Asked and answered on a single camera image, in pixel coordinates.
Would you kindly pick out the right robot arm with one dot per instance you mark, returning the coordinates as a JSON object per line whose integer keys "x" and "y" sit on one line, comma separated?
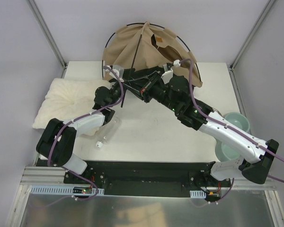
{"x": 175, "y": 93}

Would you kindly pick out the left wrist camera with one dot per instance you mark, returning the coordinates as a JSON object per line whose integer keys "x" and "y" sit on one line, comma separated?
{"x": 117, "y": 71}

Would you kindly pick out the right aluminium frame post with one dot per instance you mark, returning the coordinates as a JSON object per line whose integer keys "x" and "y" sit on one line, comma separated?
{"x": 261, "y": 18}

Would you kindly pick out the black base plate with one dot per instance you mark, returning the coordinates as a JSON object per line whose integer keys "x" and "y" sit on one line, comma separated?
{"x": 151, "y": 179}

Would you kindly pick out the clear plastic bottle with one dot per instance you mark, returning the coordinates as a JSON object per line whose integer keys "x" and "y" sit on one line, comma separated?
{"x": 107, "y": 131}

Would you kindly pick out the left aluminium frame post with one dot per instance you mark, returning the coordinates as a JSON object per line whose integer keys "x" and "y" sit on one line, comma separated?
{"x": 46, "y": 31}

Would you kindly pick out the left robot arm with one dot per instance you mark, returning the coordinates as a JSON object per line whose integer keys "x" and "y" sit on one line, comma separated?
{"x": 57, "y": 141}

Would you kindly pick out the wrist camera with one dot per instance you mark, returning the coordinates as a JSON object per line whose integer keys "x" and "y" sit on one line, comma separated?
{"x": 168, "y": 70}
{"x": 117, "y": 71}

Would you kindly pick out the white fluffy cushion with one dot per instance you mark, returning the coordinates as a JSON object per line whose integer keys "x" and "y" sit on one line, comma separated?
{"x": 67, "y": 99}

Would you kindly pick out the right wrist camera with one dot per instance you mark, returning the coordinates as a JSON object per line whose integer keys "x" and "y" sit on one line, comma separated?
{"x": 168, "y": 70}

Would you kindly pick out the left circuit board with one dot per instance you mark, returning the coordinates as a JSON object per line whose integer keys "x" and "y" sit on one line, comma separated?
{"x": 86, "y": 191}

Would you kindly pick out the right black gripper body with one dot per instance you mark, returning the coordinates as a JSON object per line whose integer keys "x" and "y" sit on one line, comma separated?
{"x": 147, "y": 88}

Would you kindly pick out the right circuit board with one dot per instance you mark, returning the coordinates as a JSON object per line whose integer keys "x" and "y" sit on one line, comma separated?
{"x": 203, "y": 194}

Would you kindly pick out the beige pet tent fabric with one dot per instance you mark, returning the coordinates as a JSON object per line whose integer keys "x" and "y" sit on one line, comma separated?
{"x": 151, "y": 52}

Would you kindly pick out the circuit board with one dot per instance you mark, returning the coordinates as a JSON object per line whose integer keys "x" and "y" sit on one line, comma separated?
{"x": 86, "y": 191}
{"x": 203, "y": 194}

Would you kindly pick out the aluminium frame post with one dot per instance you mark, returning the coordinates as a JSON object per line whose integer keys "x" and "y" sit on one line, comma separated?
{"x": 46, "y": 31}
{"x": 261, "y": 18}

